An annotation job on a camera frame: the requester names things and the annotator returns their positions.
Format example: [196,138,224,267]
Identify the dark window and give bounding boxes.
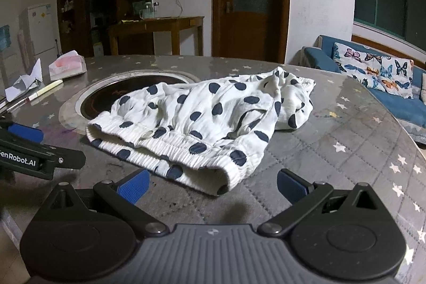
[355,0,425,50]

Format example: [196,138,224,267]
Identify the glass kettle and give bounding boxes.
[139,2,159,19]

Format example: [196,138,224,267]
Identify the butterfly print pillow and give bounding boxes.
[332,43,414,99]

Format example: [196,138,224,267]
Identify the wooden side table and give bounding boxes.
[109,16,205,56]

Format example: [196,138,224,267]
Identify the round induction cooktop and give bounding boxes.
[74,69,200,120]

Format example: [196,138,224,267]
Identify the white pen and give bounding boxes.
[6,79,64,112]

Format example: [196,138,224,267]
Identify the white navy polka-dot shorts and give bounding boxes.
[86,68,316,196]

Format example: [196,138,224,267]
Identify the crumpled white paper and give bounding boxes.
[5,59,43,102]

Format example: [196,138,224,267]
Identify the pink white tissue pack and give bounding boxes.
[48,50,87,81]

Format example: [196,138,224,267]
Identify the blue sofa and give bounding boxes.
[300,35,425,145]

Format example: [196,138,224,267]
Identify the white refrigerator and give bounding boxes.
[26,3,58,73]

